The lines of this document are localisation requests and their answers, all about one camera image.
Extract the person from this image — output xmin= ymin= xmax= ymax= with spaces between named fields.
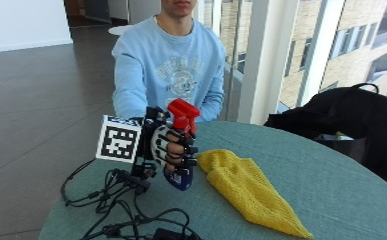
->
xmin=110 ymin=0 xmax=227 ymax=123

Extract blue spray bottle red trigger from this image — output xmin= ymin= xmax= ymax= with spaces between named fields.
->
xmin=162 ymin=98 xmax=202 ymax=192

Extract white round table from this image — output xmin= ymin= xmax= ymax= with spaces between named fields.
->
xmin=107 ymin=24 xmax=135 ymax=36

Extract yellow cloth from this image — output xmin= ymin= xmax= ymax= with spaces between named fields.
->
xmin=195 ymin=149 xmax=315 ymax=240

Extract black cables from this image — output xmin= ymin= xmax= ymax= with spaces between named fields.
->
xmin=59 ymin=158 xmax=203 ymax=240

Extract black backpack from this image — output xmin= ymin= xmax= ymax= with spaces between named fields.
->
xmin=263 ymin=82 xmax=387 ymax=196

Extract white marker cube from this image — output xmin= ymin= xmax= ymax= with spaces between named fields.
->
xmin=94 ymin=114 xmax=143 ymax=164

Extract small black box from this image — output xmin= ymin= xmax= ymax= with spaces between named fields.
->
xmin=151 ymin=227 xmax=190 ymax=240

